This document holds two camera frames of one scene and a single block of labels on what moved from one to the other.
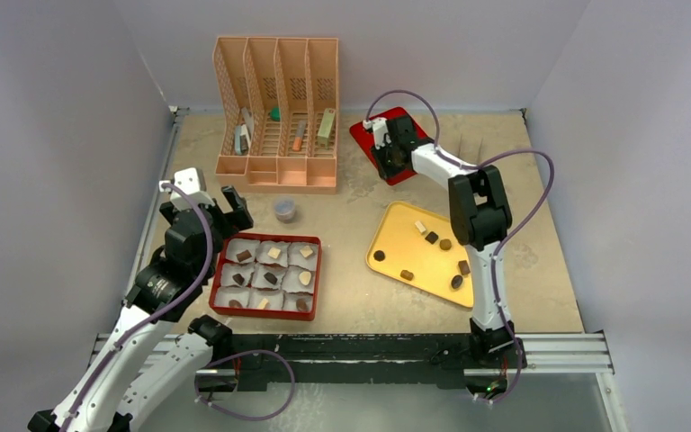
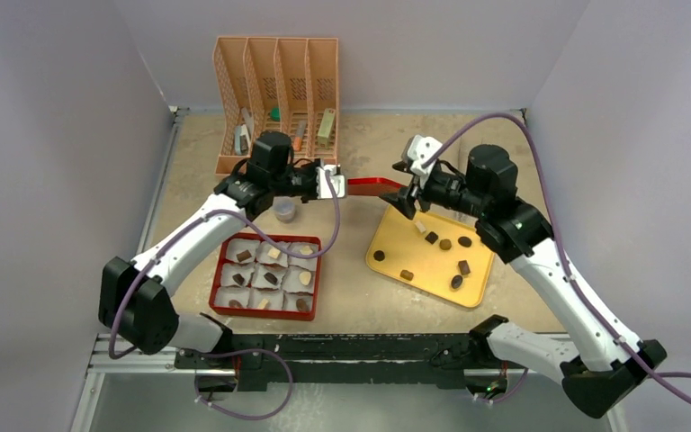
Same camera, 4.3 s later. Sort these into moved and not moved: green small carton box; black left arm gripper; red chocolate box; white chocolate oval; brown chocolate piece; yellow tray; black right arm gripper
Moved: black right arm gripper; black left arm gripper
Not moved: yellow tray; red chocolate box; brown chocolate piece; white chocolate oval; green small carton box
